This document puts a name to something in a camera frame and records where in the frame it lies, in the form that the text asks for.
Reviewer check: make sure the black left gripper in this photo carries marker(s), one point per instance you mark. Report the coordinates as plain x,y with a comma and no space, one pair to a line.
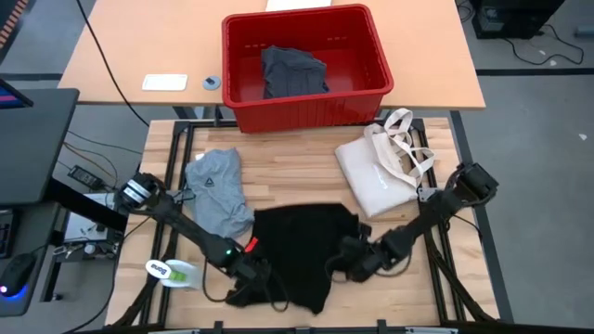
253,276

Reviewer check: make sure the tan wooden desk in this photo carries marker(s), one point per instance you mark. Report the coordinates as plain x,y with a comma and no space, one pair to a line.
162,42

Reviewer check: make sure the white rectangular pad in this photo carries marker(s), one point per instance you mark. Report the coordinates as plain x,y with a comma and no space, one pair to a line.
164,82

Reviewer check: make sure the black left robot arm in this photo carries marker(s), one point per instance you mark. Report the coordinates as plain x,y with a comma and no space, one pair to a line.
185,227

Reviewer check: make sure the white spray bottle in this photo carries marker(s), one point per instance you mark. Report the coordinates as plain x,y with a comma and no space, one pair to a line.
178,273

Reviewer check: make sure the black side desk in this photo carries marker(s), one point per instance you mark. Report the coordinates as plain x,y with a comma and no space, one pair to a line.
32,148

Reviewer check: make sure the red plastic laundry bin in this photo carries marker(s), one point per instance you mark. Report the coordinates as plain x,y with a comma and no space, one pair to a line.
301,116

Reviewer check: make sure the cream canvas tote bag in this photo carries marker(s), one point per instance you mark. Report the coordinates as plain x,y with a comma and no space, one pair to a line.
376,181

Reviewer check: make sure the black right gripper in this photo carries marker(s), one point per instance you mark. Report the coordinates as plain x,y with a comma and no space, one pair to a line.
364,260

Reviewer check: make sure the grey round desk grommet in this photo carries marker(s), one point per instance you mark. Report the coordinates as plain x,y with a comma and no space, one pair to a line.
212,82

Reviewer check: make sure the black computer tower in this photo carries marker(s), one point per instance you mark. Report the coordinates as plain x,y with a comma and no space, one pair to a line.
515,18

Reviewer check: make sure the dark grey garment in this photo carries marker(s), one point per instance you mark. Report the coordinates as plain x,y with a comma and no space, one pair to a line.
292,72

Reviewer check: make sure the black garment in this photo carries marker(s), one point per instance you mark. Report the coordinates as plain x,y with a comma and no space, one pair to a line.
301,250

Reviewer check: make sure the grey Reebok t-shirt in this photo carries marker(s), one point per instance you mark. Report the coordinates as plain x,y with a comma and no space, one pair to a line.
218,195

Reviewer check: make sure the black monitor with lit screen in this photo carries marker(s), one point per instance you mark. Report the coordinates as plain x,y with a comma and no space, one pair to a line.
11,95

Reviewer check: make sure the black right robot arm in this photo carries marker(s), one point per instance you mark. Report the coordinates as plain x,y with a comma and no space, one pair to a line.
441,209

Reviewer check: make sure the white paper sheet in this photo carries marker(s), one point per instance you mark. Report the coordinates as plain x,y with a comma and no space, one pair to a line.
297,4

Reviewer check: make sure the black power adapter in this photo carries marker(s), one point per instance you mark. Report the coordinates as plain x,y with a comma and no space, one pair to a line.
84,176

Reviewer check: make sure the white paper shirt tag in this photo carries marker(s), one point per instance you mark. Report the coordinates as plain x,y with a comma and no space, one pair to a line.
199,157

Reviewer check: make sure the black computer mouse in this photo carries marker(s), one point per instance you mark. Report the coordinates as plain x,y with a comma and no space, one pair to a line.
16,273

